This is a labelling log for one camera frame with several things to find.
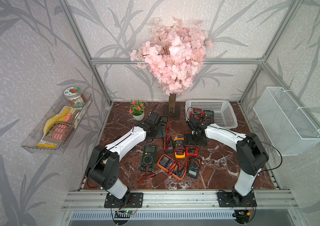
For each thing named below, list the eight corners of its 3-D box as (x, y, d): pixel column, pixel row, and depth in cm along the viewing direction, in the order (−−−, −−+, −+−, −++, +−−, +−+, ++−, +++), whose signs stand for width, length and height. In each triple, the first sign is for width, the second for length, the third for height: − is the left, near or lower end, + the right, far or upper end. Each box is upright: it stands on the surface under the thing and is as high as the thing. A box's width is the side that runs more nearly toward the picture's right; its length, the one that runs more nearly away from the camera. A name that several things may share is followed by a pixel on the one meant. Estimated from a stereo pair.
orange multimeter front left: (156, 165, 86) (156, 163, 84) (163, 155, 90) (163, 153, 88) (181, 179, 80) (181, 178, 78) (187, 168, 85) (187, 167, 83)
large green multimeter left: (140, 170, 85) (139, 169, 83) (145, 146, 96) (144, 144, 94) (153, 171, 85) (153, 170, 83) (157, 146, 95) (156, 145, 93)
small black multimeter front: (186, 176, 83) (187, 174, 80) (187, 158, 90) (188, 156, 87) (198, 178, 82) (199, 176, 79) (198, 160, 89) (199, 157, 86)
